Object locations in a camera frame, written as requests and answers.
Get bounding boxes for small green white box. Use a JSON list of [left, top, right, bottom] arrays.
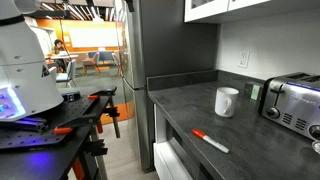
[[243, 81, 265, 101]]

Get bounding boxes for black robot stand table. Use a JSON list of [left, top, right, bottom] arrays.
[[0, 85, 118, 180]]

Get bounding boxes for stainless steel refrigerator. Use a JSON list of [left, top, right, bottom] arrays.
[[114, 0, 220, 173]]

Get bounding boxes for grey office chair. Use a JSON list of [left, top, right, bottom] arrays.
[[54, 58, 77, 89]]

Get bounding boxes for white wall outlet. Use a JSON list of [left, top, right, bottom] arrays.
[[237, 50, 251, 69]]

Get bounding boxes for small black box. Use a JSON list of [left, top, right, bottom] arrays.
[[61, 91, 82, 103]]

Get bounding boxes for aluminium extrusion bar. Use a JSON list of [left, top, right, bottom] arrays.
[[0, 117, 49, 133]]

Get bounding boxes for white wall whiteboard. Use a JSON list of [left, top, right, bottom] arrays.
[[67, 26, 120, 49]]

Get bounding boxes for white marker orange cap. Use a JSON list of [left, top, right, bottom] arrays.
[[191, 128, 231, 154]]

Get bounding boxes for stainless steel toaster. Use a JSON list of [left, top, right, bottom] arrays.
[[258, 71, 320, 141]]

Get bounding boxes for white background table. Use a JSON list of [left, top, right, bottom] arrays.
[[45, 54, 80, 62]]

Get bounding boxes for black clamp orange handle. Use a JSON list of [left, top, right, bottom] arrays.
[[71, 138, 110, 180], [53, 112, 112, 136], [86, 85, 122, 139]]

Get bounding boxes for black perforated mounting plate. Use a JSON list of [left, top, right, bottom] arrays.
[[0, 94, 102, 150]]

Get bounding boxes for white ceramic mug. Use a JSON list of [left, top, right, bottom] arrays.
[[214, 86, 240, 118]]

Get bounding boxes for white glass-door upper cabinet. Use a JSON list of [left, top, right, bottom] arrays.
[[183, 0, 320, 25]]

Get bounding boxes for blue lounge sofa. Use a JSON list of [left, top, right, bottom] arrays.
[[87, 50, 116, 66]]

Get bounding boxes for blue chair wooden legs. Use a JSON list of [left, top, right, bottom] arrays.
[[81, 51, 101, 76]]

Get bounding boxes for white lower cabinet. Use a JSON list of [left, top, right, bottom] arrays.
[[152, 103, 195, 180]]

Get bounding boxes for seated person dark hair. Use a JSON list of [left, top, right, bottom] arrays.
[[50, 38, 70, 73]]

